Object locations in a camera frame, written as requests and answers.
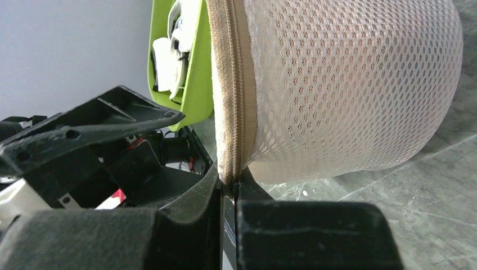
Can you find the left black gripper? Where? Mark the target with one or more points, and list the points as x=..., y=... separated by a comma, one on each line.
x=150, y=169

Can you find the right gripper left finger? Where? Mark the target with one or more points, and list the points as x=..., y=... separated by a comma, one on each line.
x=184, y=234

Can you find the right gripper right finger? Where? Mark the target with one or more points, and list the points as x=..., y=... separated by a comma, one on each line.
x=271, y=234

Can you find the beige mesh laundry bag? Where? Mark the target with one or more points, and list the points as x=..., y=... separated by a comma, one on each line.
x=317, y=89

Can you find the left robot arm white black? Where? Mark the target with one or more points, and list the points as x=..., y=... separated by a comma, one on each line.
x=17, y=196

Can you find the white bras in basin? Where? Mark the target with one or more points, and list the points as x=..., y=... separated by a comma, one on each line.
x=170, y=55

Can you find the green plastic basin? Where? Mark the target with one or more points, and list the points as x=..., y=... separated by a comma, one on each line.
x=195, y=100

